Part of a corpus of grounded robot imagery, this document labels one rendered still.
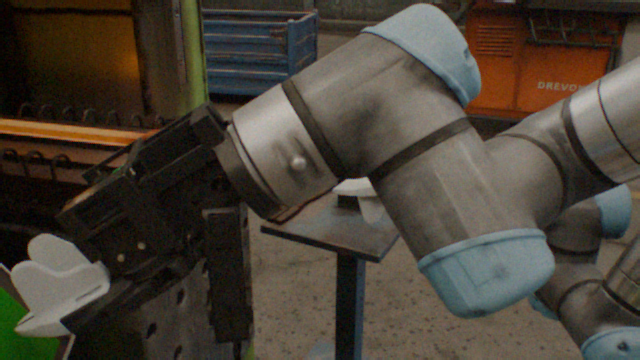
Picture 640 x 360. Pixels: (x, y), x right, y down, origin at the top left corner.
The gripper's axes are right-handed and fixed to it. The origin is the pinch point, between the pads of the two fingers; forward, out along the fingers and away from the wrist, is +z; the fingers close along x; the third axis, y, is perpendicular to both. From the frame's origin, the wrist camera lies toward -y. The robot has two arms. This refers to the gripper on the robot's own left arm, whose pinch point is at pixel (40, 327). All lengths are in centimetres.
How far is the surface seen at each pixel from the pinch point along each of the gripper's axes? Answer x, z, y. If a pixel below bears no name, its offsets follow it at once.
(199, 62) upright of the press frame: -94, -6, -4
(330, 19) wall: -810, -99, -155
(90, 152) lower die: -46.0, 7.6, 0.7
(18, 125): -56, 18, 9
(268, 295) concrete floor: -145, 31, -100
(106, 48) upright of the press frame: -77, 4, 10
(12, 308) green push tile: -2.6, 2.4, 1.4
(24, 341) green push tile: -0.8, 2.4, -0.7
